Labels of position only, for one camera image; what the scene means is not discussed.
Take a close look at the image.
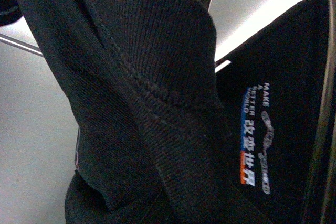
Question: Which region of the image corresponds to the black t-shirt with label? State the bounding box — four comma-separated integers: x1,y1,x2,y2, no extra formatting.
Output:
0,0,263,224

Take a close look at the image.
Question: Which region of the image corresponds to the black printed hanging t-shirt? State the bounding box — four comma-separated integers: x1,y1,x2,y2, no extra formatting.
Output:
217,0,333,223

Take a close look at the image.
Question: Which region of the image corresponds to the upper black rack rail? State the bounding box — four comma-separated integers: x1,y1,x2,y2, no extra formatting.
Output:
0,34,43,57

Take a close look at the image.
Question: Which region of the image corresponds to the metal wire clothes hanger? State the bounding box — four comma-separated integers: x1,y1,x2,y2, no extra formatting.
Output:
302,0,335,223

